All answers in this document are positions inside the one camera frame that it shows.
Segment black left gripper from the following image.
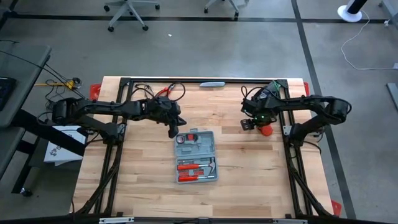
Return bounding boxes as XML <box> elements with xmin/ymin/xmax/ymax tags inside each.
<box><xmin>152</xmin><ymin>96</ymin><xmax>188</xmax><ymax>139</ymax></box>

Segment red plastic box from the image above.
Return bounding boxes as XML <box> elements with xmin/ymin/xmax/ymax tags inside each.
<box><xmin>259</xmin><ymin>124</ymin><xmax>275</xmax><ymax>138</ymax></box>

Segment grey plastic tool case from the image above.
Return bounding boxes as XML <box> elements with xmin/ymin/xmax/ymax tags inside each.
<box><xmin>174</xmin><ymin>128</ymin><xmax>219</xmax><ymax>184</ymax></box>

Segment red-handled pliers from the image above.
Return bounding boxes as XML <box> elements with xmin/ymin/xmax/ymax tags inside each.
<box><xmin>154</xmin><ymin>83</ymin><xmax>175</xmax><ymax>98</ymax></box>

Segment grey office chair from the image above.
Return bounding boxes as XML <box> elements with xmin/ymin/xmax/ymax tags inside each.
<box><xmin>203</xmin><ymin>0</ymin><xmax>241</xmax><ymax>18</ymax></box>

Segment white printed box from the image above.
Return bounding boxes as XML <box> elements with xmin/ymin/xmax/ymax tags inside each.
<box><xmin>43</xmin><ymin>124</ymin><xmax>87</xmax><ymax>166</ymax></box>

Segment white round floor stand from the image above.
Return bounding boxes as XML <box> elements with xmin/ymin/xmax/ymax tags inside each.
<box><xmin>337</xmin><ymin>0</ymin><xmax>371</xmax><ymax>23</ymax></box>

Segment office chair base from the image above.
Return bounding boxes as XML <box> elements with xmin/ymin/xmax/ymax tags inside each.
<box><xmin>103</xmin><ymin>0</ymin><xmax>161</xmax><ymax>32</ymax></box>

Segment grey floor plate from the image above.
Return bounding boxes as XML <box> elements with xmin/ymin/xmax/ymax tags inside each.
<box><xmin>386</xmin><ymin>82</ymin><xmax>398</xmax><ymax>110</ymax></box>

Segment large grey side table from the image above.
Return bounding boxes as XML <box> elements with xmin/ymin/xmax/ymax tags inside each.
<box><xmin>0</xmin><ymin>42</ymin><xmax>52</xmax><ymax>129</ymax></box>

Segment small grey side table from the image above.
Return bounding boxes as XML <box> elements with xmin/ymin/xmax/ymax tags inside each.
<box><xmin>0</xmin><ymin>126</ymin><xmax>26</xmax><ymax>181</ymax></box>

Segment grey furniture corner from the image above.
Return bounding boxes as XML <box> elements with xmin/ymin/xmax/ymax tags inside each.
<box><xmin>378</xmin><ymin>0</ymin><xmax>398</xmax><ymax>24</ymax></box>

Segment black keyboard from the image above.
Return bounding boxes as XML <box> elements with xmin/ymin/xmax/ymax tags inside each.
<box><xmin>0</xmin><ymin>77</ymin><xmax>18</xmax><ymax>112</ymax></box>

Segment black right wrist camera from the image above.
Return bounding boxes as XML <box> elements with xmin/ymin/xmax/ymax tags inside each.
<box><xmin>239</xmin><ymin>119</ymin><xmax>254</xmax><ymax>132</ymax></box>

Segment black right camera cable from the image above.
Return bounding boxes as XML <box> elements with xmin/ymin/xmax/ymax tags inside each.
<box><xmin>241</xmin><ymin>85</ymin><xmax>259</xmax><ymax>101</ymax></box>

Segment black camera cable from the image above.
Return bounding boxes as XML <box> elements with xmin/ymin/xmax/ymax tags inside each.
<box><xmin>169</xmin><ymin>82</ymin><xmax>187</xmax><ymax>102</ymax></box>
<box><xmin>241</xmin><ymin>85</ymin><xmax>259</xmax><ymax>101</ymax></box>

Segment black left camera cable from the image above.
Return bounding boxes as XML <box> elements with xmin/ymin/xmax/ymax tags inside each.
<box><xmin>169</xmin><ymin>82</ymin><xmax>187</xmax><ymax>102</ymax></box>

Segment black metal rig frame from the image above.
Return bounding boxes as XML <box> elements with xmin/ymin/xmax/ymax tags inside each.
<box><xmin>73</xmin><ymin>77</ymin><xmax>336</xmax><ymax>220</ymax></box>

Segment silver frame bracket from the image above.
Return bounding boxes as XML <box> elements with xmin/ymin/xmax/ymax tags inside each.
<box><xmin>272</xmin><ymin>218</ymin><xmax>308</xmax><ymax>224</ymax></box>
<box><xmin>98</xmin><ymin>217</ymin><xmax>135</xmax><ymax>224</ymax></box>

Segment yellow extension cable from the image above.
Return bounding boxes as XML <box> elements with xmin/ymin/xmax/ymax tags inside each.
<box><xmin>34</xmin><ymin>79</ymin><xmax>82</xmax><ymax>90</ymax></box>

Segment white floor cable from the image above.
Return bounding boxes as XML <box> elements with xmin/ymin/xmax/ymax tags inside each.
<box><xmin>341</xmin><ymin>11</ymin><xmax>398</xmax><ymax>71</ymax></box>

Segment black desk leg frame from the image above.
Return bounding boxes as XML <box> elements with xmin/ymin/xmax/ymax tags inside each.
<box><xmin>11</xmin><ymin>108</ymin><xmax>86</xmax><ymax>197</ymax></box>

